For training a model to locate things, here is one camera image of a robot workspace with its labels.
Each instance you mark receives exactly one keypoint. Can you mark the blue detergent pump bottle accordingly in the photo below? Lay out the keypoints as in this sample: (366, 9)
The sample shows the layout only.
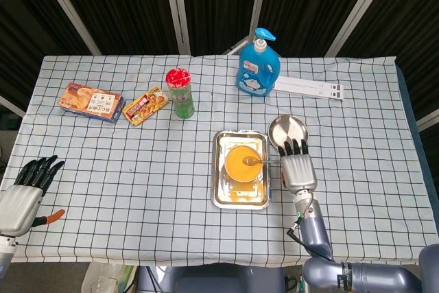
(257, 73)

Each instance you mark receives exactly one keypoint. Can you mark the green chip can red lid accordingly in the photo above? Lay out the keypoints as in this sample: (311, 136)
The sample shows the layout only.
(181, 97)

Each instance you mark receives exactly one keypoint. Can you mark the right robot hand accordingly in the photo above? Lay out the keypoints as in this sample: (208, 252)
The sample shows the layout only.
(298, 173)

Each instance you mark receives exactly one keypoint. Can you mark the small metal spoon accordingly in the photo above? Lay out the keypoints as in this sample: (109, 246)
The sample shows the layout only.
(247, 161)

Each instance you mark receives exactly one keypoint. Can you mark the orange and blue biscuit box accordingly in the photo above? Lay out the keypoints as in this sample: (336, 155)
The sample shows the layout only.
(89, 101)

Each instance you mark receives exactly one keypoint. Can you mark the rectangular steel tray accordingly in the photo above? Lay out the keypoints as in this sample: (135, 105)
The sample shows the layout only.
(216, 183)

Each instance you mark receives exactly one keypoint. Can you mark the clear plastic bag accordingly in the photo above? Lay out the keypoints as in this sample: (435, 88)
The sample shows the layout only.
(103, 279)

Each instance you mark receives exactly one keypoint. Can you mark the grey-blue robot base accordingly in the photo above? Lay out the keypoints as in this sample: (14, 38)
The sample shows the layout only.
(205, 279)

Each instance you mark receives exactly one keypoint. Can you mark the yellow curry box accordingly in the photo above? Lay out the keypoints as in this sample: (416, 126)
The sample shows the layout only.
(145, 105)

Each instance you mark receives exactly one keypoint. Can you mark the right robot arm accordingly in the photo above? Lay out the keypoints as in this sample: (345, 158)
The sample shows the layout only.
(315, 231)

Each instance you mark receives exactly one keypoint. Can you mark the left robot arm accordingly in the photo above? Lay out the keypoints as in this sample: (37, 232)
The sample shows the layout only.
(5, 248)

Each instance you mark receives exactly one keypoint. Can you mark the bowl of yellow powder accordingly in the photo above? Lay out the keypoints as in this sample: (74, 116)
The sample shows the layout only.
(236, 169)

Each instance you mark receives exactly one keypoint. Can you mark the white power strip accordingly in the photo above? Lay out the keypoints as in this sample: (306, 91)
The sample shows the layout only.
(308, 87)

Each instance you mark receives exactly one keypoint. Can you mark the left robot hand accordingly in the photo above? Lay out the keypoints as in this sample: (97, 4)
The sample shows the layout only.
(17, 207)

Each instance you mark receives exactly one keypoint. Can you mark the round steel plate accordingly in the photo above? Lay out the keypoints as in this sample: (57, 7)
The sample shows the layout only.
(288, 128)

